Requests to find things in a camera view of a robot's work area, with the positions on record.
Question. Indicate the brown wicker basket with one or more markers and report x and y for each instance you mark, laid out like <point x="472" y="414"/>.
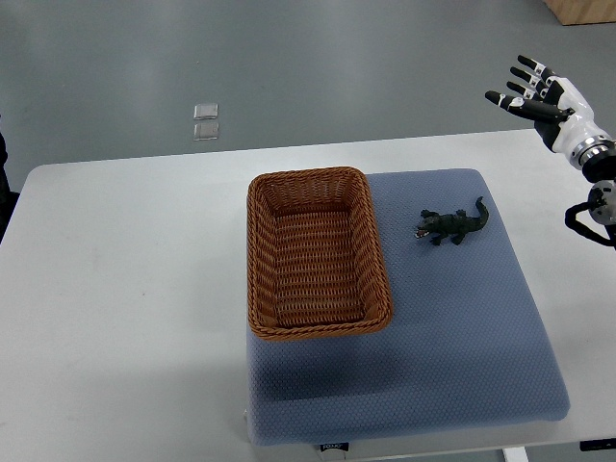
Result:
<point x="315" y="267"/>

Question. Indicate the dark object at left edge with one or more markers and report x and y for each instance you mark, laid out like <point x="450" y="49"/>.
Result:
<point x="4" y="183"/>

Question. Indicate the dark toy crocodile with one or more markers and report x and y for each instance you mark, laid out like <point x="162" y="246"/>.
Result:
<point x="456" y="226"/>

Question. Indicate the lower metal floor plate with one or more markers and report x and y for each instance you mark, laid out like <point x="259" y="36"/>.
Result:
<point x="206" y="131"/>

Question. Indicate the metal floor plate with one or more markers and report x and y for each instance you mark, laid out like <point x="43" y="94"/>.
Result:
<point x="205" y="111"/>
<point x="206" y="131"/>

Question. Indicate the black table control panel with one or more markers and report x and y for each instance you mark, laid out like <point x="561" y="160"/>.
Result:
<point x="595" y="445"/>

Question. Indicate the upper metal floor plate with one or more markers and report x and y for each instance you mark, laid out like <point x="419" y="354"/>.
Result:
<point x="205" y="111"/>

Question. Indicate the blue foam cushion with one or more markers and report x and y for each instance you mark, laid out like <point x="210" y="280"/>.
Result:
<point x="466" y="346"/>

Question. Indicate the wooden box corner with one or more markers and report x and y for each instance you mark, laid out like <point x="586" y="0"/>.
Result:
<point x="582" y="12"/>

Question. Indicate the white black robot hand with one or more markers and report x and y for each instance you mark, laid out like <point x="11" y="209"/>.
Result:
<point x="560" y="114"/>

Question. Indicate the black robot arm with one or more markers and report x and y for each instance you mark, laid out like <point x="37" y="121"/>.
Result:
<point x="597" y="161"/>

